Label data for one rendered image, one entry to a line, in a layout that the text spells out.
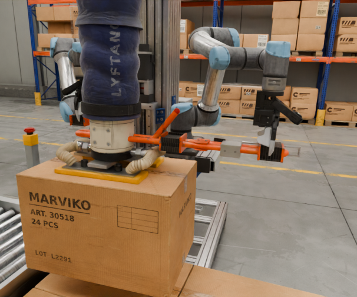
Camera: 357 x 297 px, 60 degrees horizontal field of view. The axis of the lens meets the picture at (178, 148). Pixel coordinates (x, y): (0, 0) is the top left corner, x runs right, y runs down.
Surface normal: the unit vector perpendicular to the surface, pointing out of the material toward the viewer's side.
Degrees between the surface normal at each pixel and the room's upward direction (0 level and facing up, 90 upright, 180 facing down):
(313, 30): 93
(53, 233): 89
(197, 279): 0
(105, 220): 89
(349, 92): 90
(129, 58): 70
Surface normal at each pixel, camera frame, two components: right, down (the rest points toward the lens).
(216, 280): 0.02, -0.96
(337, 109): -0.29, 0.25
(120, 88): 0.53, -0.03
